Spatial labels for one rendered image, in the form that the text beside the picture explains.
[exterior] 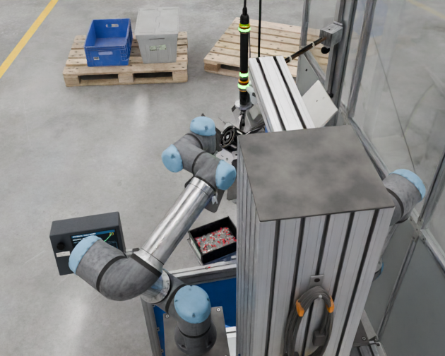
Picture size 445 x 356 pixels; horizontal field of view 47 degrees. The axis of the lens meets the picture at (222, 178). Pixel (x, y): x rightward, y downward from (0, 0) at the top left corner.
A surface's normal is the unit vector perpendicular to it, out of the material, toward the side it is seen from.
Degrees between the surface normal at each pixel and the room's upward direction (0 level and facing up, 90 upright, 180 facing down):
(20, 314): 0
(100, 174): 0
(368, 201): 0
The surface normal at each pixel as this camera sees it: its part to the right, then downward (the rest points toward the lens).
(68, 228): -0.07, -0.88
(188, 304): 0.09, -0.68
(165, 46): 0.05, 0.74
